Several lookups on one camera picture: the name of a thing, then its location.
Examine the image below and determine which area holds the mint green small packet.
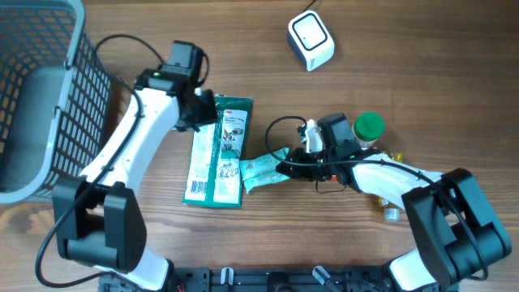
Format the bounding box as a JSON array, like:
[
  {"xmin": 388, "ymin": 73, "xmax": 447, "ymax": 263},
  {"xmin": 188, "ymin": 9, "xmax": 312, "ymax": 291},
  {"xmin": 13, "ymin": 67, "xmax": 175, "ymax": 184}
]
[{"xmin": 240, "ymin": 154, "xmax": 290, "ymax": 194}]

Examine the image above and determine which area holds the Knorr stock cube jar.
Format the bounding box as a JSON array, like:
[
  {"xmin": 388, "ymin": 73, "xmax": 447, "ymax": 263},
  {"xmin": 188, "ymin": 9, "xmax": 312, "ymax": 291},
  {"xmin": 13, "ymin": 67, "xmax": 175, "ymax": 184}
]
[{"xmin": 352, "ymin": 112, "xmax": 385, "ymax": 148}]

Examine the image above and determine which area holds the green 3M product package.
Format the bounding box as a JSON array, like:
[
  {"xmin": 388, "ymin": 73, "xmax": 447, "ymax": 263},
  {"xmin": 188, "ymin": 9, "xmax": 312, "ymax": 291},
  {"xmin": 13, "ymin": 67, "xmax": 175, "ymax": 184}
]
[{"xmin": 182, "ymin": 95, "xmax": 253, "ymax": 208}]

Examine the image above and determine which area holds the yellow dish soap bottle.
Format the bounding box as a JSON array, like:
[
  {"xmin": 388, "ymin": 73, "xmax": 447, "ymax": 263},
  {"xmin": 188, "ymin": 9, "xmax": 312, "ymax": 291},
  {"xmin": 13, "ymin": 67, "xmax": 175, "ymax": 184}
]
[{"xmin": 379, "ymin": 151, "xmax": 403, "ymax": 222}]

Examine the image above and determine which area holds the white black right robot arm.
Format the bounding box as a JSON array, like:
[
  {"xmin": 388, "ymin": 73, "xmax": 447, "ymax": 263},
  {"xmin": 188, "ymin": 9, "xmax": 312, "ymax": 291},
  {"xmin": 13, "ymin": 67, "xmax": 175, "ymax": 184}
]
[{"xmin": 276, "ymin": 113, "xmax": 512, "ymax": 291}]

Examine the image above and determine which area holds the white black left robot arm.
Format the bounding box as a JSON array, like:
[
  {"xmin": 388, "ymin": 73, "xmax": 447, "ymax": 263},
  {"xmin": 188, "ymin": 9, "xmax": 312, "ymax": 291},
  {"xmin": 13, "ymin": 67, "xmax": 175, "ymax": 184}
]
[{"xmin": 35, "ymin": 41, "xmax": 217, "ymax": 291}]

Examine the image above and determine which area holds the white barcode scanner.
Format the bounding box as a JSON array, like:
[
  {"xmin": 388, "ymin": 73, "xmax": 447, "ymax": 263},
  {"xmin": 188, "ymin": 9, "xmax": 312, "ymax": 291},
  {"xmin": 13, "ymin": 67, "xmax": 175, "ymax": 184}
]
[{"xmin": 287, "ymin": 10, "xmax": 335, "ymax": 71}]

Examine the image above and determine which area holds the grey plastic shopping basket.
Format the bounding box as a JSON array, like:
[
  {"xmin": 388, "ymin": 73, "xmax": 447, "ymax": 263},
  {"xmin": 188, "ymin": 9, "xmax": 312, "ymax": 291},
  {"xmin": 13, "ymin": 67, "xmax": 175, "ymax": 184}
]
[{"xmin": 1, "ymin": 0, "xmax": 111, "ymax": 204}]

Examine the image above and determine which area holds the black right camera cable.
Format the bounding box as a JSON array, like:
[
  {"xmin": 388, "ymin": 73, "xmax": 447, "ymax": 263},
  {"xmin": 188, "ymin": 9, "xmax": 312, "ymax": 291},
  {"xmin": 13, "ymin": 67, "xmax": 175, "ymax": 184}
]
[{"xmin": 264, "ymin": 115, "xmax": 490, "ymax": 281}]

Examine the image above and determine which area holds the black camera cable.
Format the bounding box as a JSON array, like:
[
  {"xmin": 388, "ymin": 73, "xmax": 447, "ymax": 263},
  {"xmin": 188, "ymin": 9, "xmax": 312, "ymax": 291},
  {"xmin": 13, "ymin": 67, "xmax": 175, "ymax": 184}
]
[
  {"xmin": 264, "ymin": 115, "xmax": 490, "ymax": 281},
  {"xmin": 34, "ymin": 33, "xmax": 211, "ymax": 289}
]

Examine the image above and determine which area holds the black left camera cable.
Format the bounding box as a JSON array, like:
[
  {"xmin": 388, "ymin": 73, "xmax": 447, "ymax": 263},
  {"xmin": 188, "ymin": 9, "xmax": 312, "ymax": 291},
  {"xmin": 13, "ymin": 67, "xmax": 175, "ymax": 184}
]
[{"xmin": 34, "ymin": 33, "xmax": 211, "ymax": 289}]

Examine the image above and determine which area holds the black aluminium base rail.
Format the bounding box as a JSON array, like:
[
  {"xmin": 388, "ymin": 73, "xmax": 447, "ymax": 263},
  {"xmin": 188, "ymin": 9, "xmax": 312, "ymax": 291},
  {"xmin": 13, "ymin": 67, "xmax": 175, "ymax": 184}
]
[{"xmin": 97, "ymin": 265, "xmax": 459, "ymax": 292}]

